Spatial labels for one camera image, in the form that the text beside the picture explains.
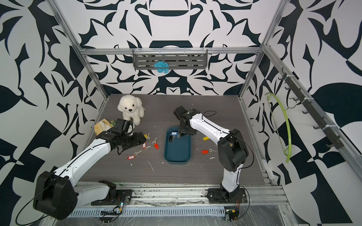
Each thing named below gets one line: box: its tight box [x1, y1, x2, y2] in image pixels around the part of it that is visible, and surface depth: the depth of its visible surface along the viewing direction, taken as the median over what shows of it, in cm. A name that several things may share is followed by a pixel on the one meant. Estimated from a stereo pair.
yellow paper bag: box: [94, 118, 114, 136], surface depth 99 cm
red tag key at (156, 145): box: [152, 137, 160, 150], surface depth 95 cm
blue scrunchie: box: [153, 60, 170, 74], surface depth 93 cm
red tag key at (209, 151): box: [200, 148, 218, 154], surface depth 93 cm
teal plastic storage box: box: [164, 126, 192, 165], surface depth 93 cm
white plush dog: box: [117, 94, 145, 126], surface depth 94 cm
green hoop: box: [264, 92, 293, 163], surface depth 66 cm
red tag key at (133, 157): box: [126, 150, 143, 161], surface depth 89 cm
